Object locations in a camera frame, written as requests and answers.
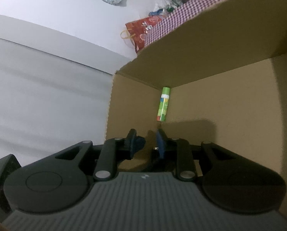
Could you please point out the green glue stick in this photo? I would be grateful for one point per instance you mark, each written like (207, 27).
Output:
(163, 106)

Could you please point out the purple checkered tablecloth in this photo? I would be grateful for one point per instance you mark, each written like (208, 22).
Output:
(186, 12)

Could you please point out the brown cardboard box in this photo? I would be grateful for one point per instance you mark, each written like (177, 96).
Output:
(227, 71)

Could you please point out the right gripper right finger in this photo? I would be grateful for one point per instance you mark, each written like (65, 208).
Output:
(161, 139)

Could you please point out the red gift bag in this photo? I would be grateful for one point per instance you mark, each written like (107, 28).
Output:
(136, 31)

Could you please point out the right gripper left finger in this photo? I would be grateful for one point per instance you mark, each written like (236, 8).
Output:
(133, 144)

